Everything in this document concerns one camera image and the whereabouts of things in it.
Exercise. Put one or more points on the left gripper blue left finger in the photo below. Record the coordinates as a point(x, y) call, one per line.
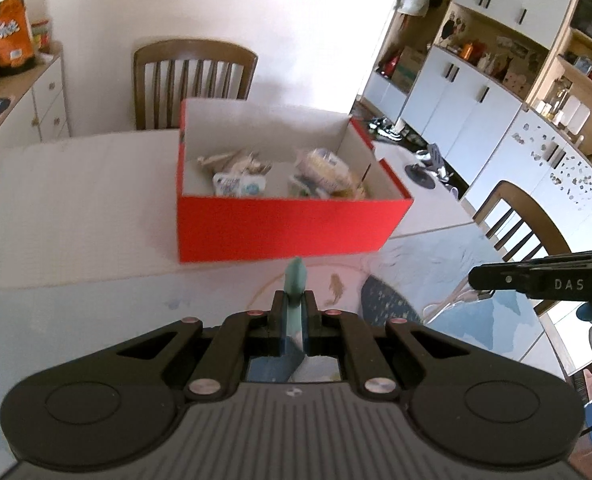
point(276, 324)

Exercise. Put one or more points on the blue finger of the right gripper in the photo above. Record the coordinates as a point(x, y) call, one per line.
point(502, 276)

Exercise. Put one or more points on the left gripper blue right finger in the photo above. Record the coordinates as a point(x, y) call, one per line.
point(311, 322)

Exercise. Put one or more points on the teal stick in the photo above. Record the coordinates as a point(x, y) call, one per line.
point(294, 288)

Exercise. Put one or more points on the white printed snack wrapper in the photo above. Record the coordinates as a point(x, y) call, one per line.
point(238, 185)

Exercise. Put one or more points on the blueberry bread package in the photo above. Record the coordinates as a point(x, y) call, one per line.
point(325, 175)

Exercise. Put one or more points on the brown foil wrapper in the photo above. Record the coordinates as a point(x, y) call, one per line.
point(239, 162)

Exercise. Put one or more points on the right wooden chair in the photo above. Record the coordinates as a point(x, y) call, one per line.
point(518, 226)

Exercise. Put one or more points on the wooden chair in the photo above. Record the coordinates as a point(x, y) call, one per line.
point(518, 226)
point(167, 72)

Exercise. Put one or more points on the red cardboard box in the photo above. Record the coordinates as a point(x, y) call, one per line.
point(279, 222)

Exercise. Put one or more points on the black phone stand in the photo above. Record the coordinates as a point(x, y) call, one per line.
point(428, 168)

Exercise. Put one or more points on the sneakers on floor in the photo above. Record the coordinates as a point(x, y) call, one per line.
point(382, 128)

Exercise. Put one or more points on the far wooden chair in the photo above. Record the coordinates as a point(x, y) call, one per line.
point(167, 72)

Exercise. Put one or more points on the hanging grey tote bag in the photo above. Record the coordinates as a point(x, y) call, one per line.
point(417, 8)

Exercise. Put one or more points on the white drawer sideboard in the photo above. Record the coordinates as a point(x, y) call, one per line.
point(33, 104)

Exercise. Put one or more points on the orange snack bag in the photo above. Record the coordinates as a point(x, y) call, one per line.
point(16, 47)

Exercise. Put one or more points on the large white wall cabinet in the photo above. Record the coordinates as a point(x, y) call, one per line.
point(504, 88)

